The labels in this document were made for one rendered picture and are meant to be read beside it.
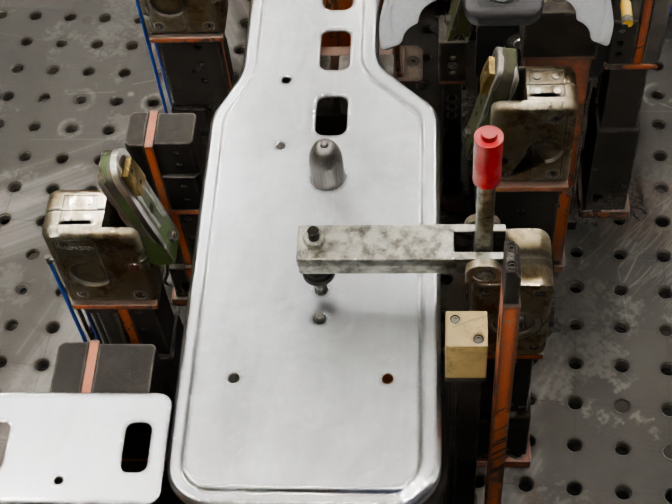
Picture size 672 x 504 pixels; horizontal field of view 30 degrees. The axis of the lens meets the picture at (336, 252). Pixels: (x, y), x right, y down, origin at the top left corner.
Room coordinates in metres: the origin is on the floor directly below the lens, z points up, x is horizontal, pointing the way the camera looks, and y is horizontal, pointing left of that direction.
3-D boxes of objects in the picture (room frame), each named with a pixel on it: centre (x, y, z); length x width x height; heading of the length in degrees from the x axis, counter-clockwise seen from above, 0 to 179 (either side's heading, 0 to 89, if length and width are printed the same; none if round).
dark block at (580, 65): (0.82, -0.23, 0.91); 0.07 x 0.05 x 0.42; 82
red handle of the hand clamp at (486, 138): (0.59, -0.12, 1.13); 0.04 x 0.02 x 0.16; 172
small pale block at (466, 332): (0.51, -0.10, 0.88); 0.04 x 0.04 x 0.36; 82
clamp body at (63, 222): (0.69, 0.21, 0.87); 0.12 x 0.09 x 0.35; 82
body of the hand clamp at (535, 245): (0.58, -0.15, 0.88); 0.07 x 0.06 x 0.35; 82
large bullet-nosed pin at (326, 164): (0.73, 0.00, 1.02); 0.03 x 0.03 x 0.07
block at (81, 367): (0.56, 0.21, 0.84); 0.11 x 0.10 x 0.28; 82
